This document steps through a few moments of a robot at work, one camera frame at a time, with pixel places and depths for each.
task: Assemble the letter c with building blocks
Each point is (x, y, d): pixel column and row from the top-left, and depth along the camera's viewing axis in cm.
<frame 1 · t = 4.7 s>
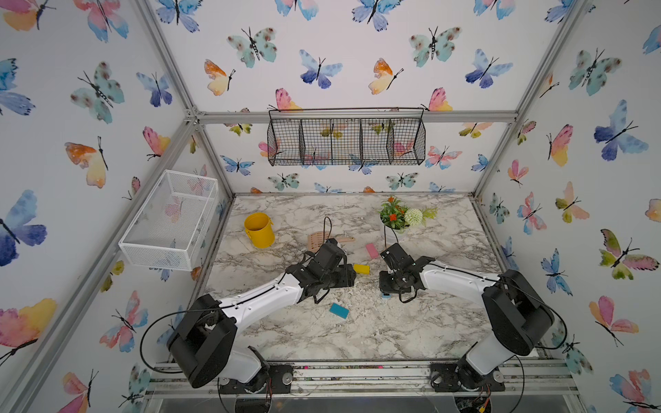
left hand: (353, 274, 84), fingers open
right hand: (384, 283, 90), fingers open
beige plastic slotted scoop: (315, 240, 106), on the table
white pot artificial flowers: (395, 218, 95), point 15 cm above the table
pink building block: (369, 248, 106), on the table
teal building block: (339, 311, 89), on the table
blue building block: (386, 296, 91), point 2 cm above the table

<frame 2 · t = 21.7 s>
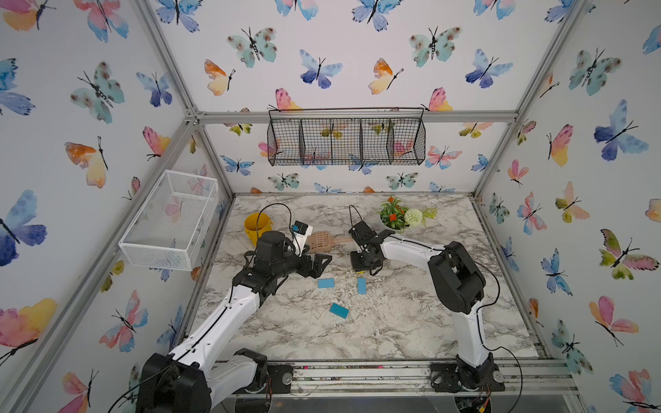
left hand: (321, 251, 79), fingers open
right hand: (357, 263, 96), fingers open
blue building block: (362, 286, 95), on the table
light blue building block: (325, 283, 96), on the table
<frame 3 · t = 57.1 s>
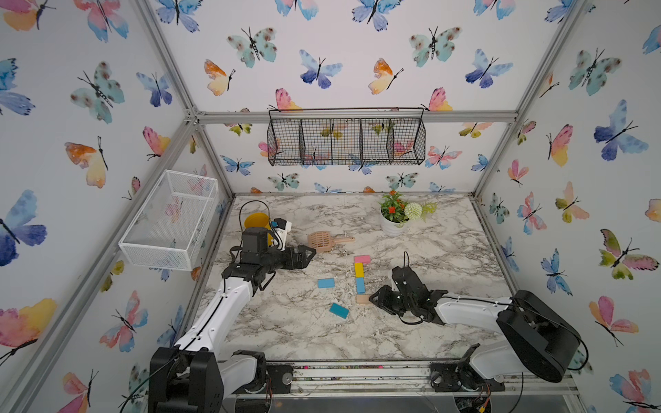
left hand: (306, 248, 82), fingers open
right hand: (371, 298, 86), fingers open
yellow building block: (359, 269, 98), on the table
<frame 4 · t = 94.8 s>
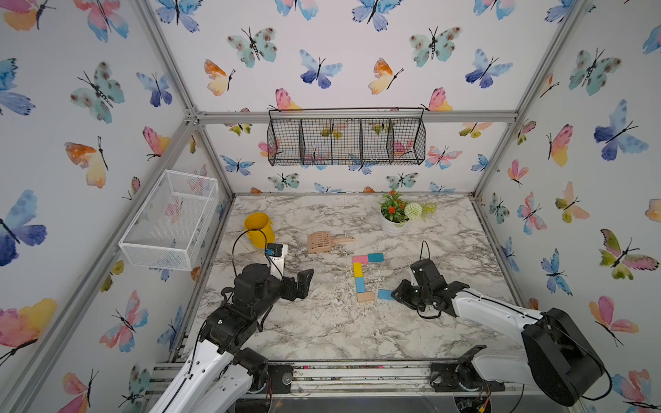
left hand: (300, 267, 73), fingers open
right hand: (394, 293, 87), fingers open
teal building block: (375, 257, 101), on the table
light blue building block: (385, 294, 93), on the table
